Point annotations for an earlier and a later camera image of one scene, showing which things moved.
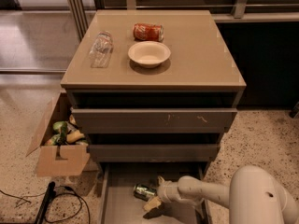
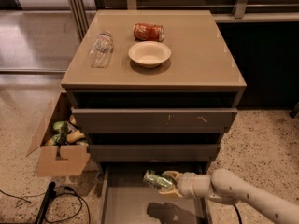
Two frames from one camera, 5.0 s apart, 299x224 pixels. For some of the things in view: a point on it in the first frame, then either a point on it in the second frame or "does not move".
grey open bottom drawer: (120, 205) does not move
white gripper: (167, 190) → (186, 184)
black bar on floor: (50, 192) does not move
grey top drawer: (153, 120) does not move
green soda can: (144, 192) → (153, 179)
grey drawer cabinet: (153, 88) does not move
